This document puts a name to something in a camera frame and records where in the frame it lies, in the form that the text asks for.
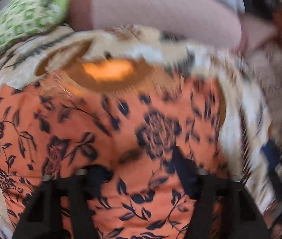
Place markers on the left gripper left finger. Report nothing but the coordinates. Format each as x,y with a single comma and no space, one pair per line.
59,208

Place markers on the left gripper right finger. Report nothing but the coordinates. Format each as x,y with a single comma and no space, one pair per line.
238,213

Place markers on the orange black floral garment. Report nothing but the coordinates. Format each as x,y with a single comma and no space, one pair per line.
53,127

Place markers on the beige leaf pattern blanket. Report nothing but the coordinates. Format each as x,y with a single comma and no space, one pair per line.
122,59

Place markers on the striped beige pillow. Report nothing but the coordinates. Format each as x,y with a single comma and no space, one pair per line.
266,64

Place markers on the pink bolster pillow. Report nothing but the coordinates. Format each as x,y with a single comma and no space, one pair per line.
206,21

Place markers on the green white checkered pillow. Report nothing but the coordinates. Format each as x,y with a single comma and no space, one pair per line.
22,19

